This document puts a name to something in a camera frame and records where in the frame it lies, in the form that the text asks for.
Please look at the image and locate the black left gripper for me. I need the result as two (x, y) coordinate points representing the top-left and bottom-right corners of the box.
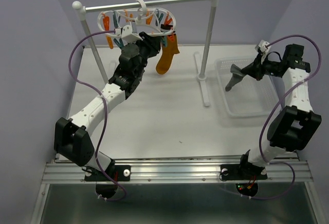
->
(129, 32), (161, 78)

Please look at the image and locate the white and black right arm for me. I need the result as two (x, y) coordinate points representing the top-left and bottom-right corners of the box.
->
(236, 44), (322, 180)

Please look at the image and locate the yellow clothes peg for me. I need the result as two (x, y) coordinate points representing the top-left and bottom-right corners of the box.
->
(106, 35), (114, 49)

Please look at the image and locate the aluminium mounting rail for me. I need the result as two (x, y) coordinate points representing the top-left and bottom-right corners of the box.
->
(31, 153), (328, 223)

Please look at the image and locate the white clothes rack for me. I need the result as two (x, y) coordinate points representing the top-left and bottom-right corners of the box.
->
(72, 0), (219, 107)

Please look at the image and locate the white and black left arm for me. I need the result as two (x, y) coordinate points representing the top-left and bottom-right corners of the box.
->
(54, 32), (161, 181)

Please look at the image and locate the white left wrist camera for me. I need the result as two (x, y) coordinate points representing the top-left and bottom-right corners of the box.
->
(115, 25), (142, 43)

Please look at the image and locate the teal clothes peg right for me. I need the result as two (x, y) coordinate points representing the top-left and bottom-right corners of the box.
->
(160, 36), (168, 47)

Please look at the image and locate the white plastic basket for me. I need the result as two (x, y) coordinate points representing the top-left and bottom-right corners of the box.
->
(214, 56), (278, 118)

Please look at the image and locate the orange clothes peg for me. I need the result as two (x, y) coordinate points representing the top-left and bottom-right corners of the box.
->
(102, 13), (110, 31)
(167, 34), (176, 45)

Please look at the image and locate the teal clothes peg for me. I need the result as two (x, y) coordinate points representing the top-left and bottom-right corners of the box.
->
(113, 38), (124, 49)
(160, 36), (168, 47)

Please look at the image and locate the white clip hanger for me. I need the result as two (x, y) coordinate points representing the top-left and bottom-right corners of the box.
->
(97, 0), (176, 39)

